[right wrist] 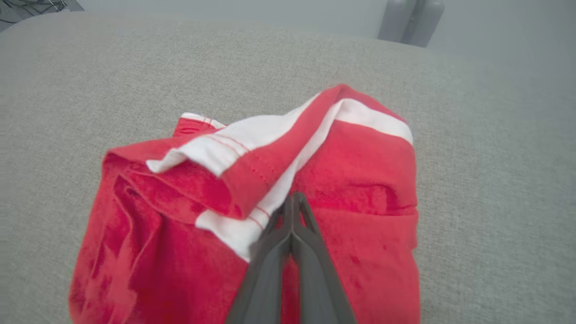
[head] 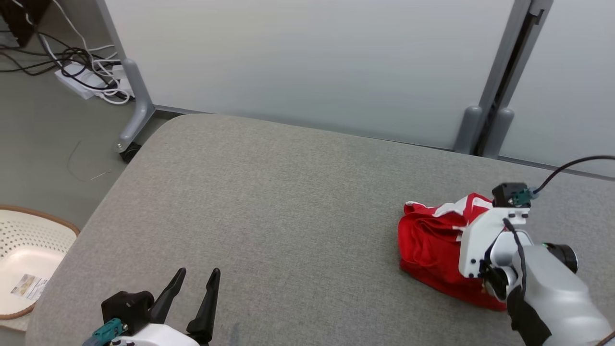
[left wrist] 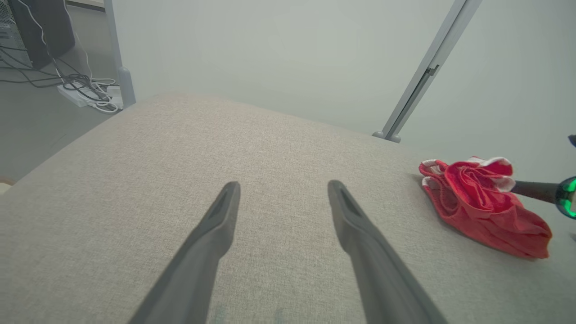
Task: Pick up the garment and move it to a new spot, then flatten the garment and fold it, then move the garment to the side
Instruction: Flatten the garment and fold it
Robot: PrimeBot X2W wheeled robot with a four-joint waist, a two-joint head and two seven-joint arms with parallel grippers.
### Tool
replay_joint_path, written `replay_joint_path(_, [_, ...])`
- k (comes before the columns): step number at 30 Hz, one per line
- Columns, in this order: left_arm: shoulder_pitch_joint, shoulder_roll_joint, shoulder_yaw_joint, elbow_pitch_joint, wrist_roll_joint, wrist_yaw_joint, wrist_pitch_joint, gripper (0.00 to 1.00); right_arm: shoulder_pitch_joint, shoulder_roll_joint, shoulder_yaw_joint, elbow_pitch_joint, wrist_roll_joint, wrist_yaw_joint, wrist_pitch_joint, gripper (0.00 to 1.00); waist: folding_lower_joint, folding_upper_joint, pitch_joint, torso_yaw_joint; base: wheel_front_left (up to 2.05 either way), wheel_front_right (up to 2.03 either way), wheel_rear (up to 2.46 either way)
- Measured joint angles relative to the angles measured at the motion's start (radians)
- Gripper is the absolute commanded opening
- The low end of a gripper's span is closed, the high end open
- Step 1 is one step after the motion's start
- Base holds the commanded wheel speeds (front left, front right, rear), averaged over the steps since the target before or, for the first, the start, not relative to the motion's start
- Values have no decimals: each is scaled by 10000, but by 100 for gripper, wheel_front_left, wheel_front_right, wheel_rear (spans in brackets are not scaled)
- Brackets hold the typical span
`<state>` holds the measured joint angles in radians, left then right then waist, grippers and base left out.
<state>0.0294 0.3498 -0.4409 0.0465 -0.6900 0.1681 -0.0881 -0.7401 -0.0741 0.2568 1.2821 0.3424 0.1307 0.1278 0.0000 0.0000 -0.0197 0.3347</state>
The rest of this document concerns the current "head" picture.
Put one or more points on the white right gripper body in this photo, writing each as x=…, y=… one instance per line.
x=478, y=240

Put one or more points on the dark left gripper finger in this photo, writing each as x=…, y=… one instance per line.
x=207, y=312
x=168, y=300

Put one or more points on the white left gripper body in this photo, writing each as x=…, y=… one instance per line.
x=158, y=335

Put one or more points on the red shorts white trim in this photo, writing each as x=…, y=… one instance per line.
x=427, y=250

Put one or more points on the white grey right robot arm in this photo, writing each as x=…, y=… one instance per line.
x=557, y=298

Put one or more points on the grey fabric upholstered bench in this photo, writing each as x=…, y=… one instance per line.
x=288, y=216

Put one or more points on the paper label in basket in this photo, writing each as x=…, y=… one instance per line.
x=29, y=287

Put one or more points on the white perforated laundry basket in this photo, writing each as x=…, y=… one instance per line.
x=29, y=240

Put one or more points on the black caster wheel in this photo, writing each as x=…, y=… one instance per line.
x=129, y=153

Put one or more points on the grey partition end leg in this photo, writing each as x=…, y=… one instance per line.
x=139, y=110

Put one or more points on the white power strip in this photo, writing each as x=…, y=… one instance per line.
x=77, y=84

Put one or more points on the black box on floor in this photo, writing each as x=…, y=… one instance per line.
x=21, y=19

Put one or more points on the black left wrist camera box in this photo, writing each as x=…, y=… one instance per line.
x=126, y=306

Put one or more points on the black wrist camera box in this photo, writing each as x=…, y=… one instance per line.
x=126, y=306
x=503, y=194

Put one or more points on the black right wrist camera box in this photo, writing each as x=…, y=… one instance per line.
x=503, y=194

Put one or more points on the teal left camera connector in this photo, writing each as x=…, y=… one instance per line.
x=105, y=331

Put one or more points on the teal camera connector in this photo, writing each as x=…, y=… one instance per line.
x=105, y=331
x=523, y=197

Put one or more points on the teal right camera connector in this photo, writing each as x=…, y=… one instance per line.
x=523, y=197

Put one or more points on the grey partition joint post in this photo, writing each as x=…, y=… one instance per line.
x=468, y=129

